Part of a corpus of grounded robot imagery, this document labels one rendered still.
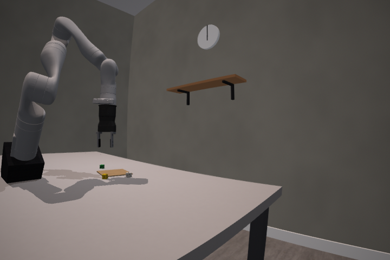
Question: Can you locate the tan square mat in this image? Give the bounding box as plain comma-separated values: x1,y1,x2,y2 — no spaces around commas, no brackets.
97,169,128,177

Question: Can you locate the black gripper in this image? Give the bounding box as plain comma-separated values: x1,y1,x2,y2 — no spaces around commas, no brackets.
93,93,116,147

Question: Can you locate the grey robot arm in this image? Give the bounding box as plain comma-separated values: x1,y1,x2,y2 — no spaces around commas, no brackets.
10,17,119,161

